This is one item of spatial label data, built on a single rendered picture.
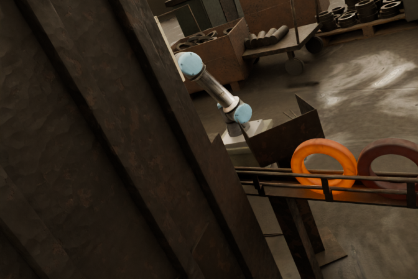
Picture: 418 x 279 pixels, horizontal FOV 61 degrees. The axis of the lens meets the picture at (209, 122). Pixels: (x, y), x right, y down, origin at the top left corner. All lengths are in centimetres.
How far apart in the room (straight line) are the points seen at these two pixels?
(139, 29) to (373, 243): 138
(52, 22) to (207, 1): 581
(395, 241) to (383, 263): 13
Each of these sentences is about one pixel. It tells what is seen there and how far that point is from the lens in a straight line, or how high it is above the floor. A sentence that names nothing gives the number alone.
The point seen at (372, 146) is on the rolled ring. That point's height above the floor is 74.
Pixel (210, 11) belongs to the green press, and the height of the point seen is 60.
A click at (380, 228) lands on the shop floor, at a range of 184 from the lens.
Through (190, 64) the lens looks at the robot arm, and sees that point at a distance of 184.
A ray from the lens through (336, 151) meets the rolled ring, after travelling 102.
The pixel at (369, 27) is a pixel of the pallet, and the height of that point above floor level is 12.
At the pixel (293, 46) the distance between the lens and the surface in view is 359.
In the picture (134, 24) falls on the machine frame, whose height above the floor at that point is 125.
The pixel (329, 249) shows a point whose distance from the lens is 178.
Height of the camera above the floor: 130
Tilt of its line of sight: 22 degrees down
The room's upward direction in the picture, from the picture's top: 24 degrees counter-clockwise
